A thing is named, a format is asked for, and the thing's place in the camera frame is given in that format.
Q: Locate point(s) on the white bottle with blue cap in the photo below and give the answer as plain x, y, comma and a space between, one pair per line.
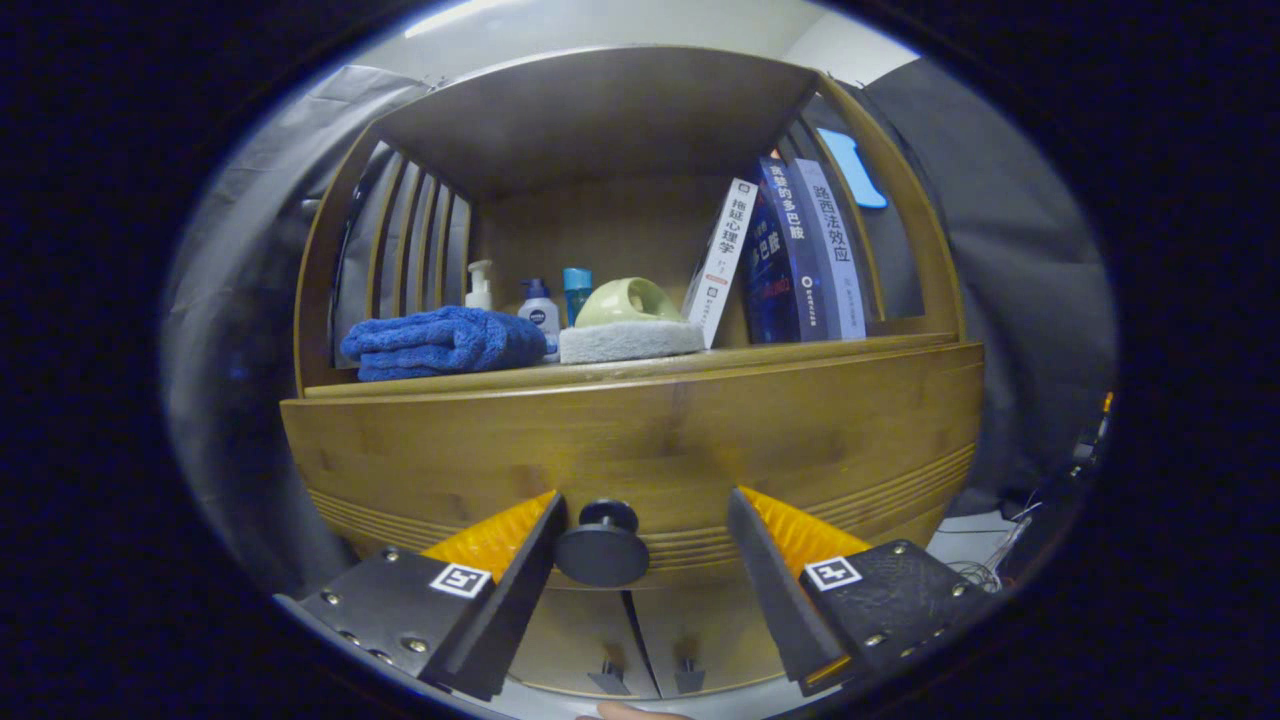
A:
541, 315

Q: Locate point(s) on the folded blue towel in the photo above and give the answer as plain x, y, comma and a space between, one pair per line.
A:
440, 340

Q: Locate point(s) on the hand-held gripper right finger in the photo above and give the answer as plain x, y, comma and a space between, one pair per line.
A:
770, 590

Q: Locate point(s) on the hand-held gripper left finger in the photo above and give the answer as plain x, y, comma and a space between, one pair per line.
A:
515, 610

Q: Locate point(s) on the black backdrop cloth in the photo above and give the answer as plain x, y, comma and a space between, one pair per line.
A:
1000, 300

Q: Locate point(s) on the wooden countertop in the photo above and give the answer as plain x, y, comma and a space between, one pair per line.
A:
700, 357

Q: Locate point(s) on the white book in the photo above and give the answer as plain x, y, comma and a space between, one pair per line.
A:
722, 260

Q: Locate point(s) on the wooden drawer with black knob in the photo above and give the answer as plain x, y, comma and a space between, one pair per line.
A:
650, 440

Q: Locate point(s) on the dark device with orange part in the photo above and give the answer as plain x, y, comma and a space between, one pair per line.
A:
1085, 450

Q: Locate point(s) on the clear blue bottle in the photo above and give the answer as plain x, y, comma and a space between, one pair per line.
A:
576, 295

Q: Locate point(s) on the green scrub brush with sponge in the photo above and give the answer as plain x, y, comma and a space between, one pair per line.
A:
630, 340

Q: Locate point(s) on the white pump bottle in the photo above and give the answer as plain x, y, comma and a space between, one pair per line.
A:
480, 295

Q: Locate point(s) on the pale lavender book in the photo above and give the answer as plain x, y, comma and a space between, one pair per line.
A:
840, 270

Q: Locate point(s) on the dark blue book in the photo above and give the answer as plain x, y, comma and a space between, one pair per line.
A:
785, 270

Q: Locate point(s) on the wooden cabinet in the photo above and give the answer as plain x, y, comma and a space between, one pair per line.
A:
600, 110

